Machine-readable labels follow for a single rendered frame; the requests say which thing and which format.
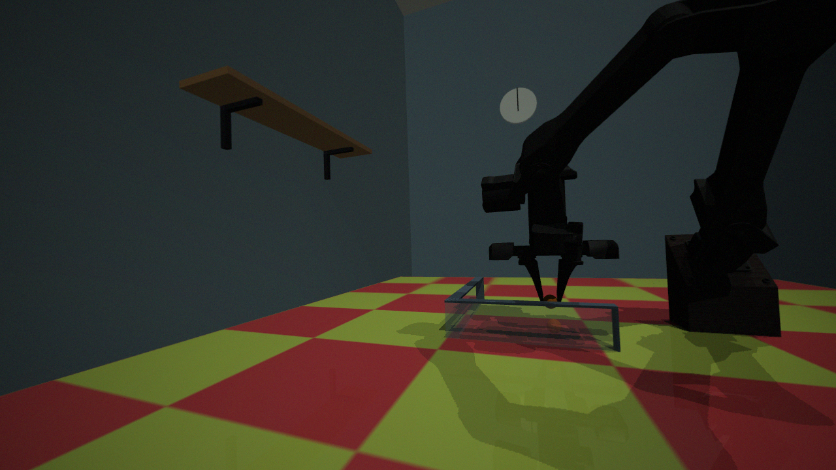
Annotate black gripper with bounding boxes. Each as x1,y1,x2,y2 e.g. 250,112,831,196
489,206,619,302

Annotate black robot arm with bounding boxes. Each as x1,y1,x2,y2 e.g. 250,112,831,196
481,0,836,272

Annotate low clear corner walls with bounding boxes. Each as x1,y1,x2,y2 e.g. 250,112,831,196
445,302,618,351

